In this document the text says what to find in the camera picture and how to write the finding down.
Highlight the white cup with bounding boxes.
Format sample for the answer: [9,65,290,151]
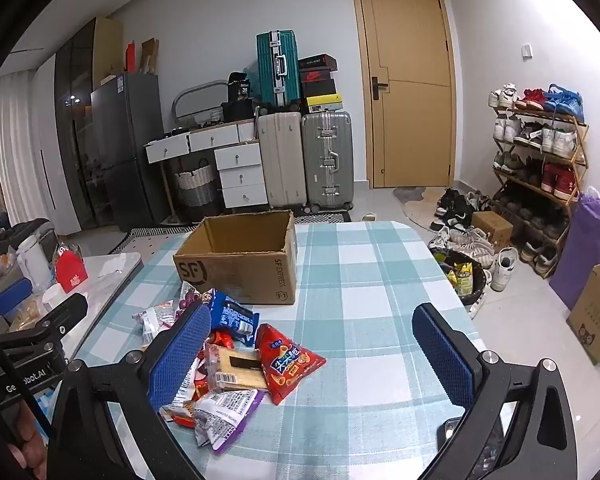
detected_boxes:
[17,235,53,293]

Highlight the person's left hand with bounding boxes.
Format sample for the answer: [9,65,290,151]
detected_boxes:
[7,400,49,480]

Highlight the pile of loose shoes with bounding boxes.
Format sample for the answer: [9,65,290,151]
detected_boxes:
[427,187,521,293]

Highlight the small cardboard box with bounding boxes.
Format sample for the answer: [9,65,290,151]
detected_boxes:
[471,211,514,253]

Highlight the dark glass cabinet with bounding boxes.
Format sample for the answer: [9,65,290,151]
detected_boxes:
[54,17,126,233]

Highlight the white drawer desk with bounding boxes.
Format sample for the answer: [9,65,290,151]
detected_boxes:
[145,120,271,211]

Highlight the black trash bin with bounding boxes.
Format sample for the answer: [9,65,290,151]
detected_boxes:
[427,247,488,311]

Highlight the wooden shoe rack with shoes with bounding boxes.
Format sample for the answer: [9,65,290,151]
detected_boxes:
[489,84,586,273]

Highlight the grey side table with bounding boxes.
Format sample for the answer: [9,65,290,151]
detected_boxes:
[45,252,143,356]

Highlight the clear bread bag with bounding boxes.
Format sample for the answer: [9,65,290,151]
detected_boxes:
[7,295,46,331]

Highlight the blue cookie packet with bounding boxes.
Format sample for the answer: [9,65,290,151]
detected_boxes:
[207,290,258,347]

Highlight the beige door mat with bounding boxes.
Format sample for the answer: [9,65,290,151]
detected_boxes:
[392,187,481,231]

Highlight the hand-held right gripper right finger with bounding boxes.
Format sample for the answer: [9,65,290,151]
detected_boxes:
[411,302,578,480]

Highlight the red white snack packet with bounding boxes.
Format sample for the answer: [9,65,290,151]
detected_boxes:
[132,302,181,351]

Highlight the oval vanity mirror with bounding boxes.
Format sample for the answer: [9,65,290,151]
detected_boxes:
[171,80,231,126]

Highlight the black printed bag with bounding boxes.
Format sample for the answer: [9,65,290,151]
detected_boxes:
[226,72,253,106]

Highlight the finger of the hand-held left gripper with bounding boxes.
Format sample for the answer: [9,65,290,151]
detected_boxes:
[0,278,33,318]
[0,292,88,361]

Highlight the red triangular chip packet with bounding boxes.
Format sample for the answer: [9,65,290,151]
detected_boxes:
[255,323,327,406]

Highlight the black cable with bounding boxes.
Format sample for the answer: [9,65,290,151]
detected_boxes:
[0,305,56,446]

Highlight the white curtain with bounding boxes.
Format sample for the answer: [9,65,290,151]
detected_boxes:
[0,67,46,226]

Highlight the grey white laundry basket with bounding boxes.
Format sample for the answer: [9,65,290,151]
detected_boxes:
[172,157,218,208]

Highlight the purple grape candy packet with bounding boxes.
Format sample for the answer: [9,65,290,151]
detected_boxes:
[180,282,216,312]

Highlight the beige suitcase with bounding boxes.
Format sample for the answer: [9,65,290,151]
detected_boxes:
[256,111,308,211]

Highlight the white purple snack packet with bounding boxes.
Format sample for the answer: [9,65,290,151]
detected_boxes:
[192,387,266,456]

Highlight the grey refrigerator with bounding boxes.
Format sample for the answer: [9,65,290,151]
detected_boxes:
[90,72,171,233]

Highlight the brown cardboard sheet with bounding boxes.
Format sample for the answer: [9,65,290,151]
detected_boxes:
[140,37,160,75]

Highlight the teal checked tablecloth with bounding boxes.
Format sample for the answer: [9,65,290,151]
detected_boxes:
[72,220,486,480]

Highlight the black storage box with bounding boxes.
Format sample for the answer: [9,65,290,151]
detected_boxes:
[221,102,258,123]

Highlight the teal suitcase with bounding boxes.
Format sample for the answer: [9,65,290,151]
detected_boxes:
[256,30,301,108]

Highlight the black white patterned rug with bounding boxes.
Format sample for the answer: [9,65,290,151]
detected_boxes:
[110,210,351,256]

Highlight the yellow black shoe box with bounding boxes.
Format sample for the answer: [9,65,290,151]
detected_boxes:
[302,94,343,113]

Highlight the brown cardboard box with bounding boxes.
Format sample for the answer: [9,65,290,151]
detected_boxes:
[172,210,298,306]

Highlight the purple paper bag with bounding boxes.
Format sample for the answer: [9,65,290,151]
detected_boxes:
[549,187,600,311]

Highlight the red gift box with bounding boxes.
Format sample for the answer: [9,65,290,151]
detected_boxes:
[55,245,88,293]

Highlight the wooden door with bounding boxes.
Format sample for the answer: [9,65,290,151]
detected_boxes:
[350,0,456,188]

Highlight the clear cracker packet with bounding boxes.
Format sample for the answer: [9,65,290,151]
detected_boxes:
[204,342,268,393]

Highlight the red black shoe box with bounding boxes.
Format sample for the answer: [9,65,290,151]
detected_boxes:
[300,69,337,85]

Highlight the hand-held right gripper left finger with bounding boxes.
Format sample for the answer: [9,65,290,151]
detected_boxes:
[47,302,213,480]

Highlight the silver suitcase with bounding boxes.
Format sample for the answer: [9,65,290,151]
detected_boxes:
[301,111,356,212]

